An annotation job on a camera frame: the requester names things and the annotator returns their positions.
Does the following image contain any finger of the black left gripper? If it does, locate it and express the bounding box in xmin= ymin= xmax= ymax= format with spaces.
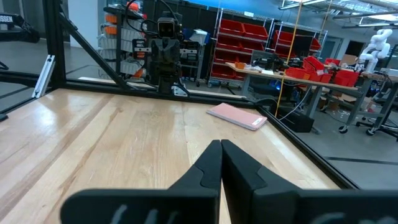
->
xmin=165 ymin=39 xmax=177 ymax=65
xmin=154 ymin=39 xmax=166 ymax=65

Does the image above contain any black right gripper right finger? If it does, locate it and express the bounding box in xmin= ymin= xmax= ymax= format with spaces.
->
xmin=221 ymin=139 xmax=398 ymax=224

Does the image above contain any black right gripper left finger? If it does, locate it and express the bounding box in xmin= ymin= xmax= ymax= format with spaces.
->
xmin=60 ymin=139 xmax=223 ymax=224

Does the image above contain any shelf with white orange bins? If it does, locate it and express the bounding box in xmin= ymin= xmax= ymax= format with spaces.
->
xmin=98 ymin=1 xmax=149 ymax=80

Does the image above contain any pink notebook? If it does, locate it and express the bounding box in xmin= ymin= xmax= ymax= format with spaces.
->
xmin=206 ymin=102 xmax=269 ymax=131

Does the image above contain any black floor box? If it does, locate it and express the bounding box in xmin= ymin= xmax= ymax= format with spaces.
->
xmin=273 ymin=106 xmax=315 ymax=134

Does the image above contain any black device on table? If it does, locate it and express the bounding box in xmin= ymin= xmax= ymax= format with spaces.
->
xmin=252 ymin=52 xmax=290 ymax=73

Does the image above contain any silver aluminium bar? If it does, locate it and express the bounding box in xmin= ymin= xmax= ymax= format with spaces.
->
xmin=32 ymin=55 xmax=57 ymax=99

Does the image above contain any wooden work table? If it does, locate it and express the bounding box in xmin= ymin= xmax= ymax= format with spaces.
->
xmin=225 ymin=61 xmax=365 ymax=134

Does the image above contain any red plastic bin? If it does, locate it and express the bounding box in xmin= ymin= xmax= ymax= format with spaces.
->
xmin=285 ymin=66 xmax=307 ymax=80
xmin=333 ymin=69 xmax=361 ymax=88
xmin=302 ymin=55 xmax=326 ymax=73

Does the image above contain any grey metal work table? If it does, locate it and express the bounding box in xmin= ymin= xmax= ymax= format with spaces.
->
xmin=357 ymin=67 xmax=398 ymax=141

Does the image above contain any cardboard box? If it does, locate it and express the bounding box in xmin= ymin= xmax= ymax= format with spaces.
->
xmin=341 ymin=54 xmax=359 ymax=67

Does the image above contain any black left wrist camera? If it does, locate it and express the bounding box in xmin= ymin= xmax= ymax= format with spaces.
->
xmin=156 ymin=17 xmax=178 ymax=40

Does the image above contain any silver corner bracket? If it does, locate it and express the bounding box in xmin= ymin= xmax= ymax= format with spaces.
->
xmin=170 ymin=85 xmax=190 ymax=98

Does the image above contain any wire rack with red bins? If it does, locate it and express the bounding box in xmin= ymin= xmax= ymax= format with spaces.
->
xmin=271 ymin=21 xmax=328 ymax=62
xmin=207 ymin=8 xmax=275 ymax=89

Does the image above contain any white floor cable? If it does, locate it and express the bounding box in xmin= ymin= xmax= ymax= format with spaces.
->
xmin=278 ymin=88 xmax=313 ymax=121

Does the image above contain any black aluminium table frame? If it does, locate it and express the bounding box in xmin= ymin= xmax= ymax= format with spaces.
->
xmin=0 ymin=0 xmax=359 ymax=190

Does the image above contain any yellow hanging cable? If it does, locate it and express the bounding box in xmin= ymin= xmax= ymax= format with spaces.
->
xmin=274 ymin=0 xmax=304 ymax=118

